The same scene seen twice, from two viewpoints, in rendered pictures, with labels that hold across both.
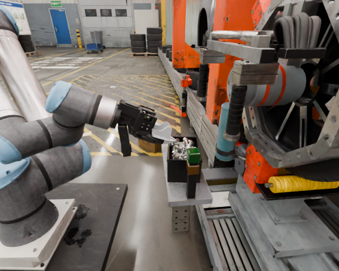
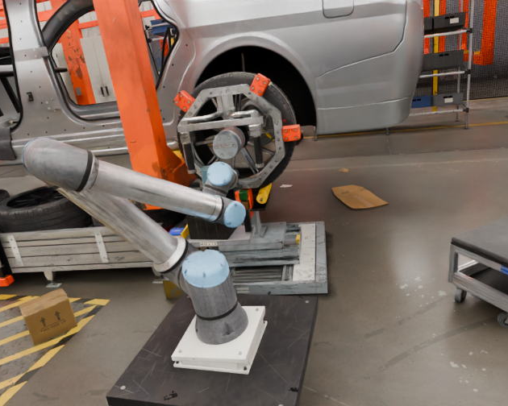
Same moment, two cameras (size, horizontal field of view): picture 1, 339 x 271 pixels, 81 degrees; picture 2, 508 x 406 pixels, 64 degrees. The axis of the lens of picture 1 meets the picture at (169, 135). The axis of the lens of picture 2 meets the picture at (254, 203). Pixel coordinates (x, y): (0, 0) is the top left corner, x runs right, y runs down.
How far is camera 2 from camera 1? 1.66 m
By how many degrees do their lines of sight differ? 66
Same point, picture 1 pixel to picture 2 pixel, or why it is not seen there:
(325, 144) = (281, 151)
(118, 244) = not seen: hidden behind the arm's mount
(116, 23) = not seen: outside the picture
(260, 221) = (258, 242)
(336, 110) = (277, 135)
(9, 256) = (257, 323)
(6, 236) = (241, 318)
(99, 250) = (260, 297)
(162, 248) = not seen: hidden behind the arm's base
